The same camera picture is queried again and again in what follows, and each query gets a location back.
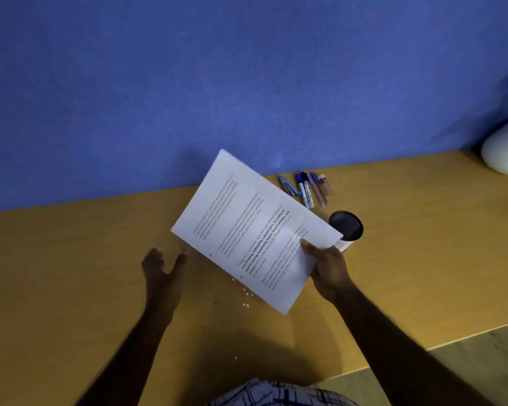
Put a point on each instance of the person's left hand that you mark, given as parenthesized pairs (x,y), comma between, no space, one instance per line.
(163,287)

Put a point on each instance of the person's right hand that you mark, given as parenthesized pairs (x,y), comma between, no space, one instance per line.
(332,272)

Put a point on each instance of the person's right thumb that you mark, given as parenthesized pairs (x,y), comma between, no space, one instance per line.
(310,247)

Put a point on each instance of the person's left thumb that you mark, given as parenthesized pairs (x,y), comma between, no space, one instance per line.
(180,262)

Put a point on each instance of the white printed paper sheets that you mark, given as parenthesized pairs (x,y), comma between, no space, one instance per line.
(245,224)

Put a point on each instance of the person's left forearm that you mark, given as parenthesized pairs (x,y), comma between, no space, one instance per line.
(129,359)

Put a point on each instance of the person's right forearm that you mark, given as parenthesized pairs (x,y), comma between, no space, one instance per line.
(389,350)

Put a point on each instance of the black mesh pen holder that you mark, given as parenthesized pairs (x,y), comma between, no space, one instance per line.
(346,227)

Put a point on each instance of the black capped white marker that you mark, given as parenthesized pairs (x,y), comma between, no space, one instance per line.
(307,191)

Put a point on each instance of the blue capped white marker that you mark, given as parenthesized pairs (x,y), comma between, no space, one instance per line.
(301,191)

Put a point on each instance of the slim blue pen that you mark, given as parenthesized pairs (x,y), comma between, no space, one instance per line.
(317,190)

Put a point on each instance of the clear barrel pen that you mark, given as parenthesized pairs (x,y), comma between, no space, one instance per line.
(325,186)

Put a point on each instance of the blue clip pen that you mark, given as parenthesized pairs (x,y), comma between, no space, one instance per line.
(288,186)

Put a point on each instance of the scattered white paper dots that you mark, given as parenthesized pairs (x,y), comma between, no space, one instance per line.
(246,295)

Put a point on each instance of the person's plaid shirt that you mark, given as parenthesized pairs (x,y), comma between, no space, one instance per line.
(279,395)

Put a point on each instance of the white round vase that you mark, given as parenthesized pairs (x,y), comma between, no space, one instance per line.
(497,152)

